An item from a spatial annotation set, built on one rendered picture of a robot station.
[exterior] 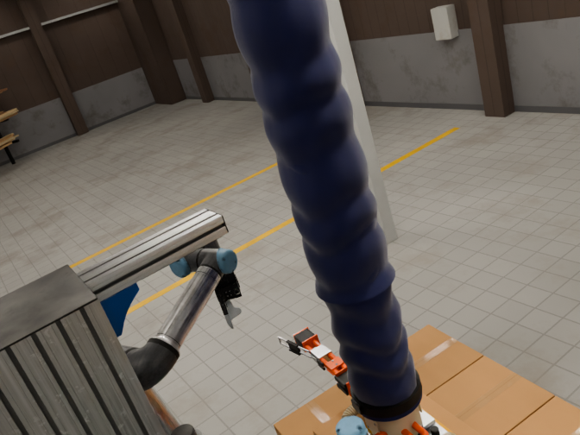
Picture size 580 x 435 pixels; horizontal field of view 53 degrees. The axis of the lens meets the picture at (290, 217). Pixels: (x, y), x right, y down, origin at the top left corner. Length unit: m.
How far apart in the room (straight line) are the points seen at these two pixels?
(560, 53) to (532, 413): 5.35
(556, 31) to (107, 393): 6.77
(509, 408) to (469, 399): 0.17
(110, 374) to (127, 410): 0.09
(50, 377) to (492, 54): 7.05
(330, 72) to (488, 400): 1.80
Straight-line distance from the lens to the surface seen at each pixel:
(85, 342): 1.16
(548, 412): 2.73
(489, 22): 7.63
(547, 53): 7.56
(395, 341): 1.75
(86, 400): 1.21
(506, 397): 2.80
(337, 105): 1.44
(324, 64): 1.42
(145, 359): 1.60
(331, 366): 2.26
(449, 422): 2.16
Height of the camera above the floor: 2.47
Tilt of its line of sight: 23 degrees down
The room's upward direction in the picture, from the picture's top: 18 degrees counter-clockwise
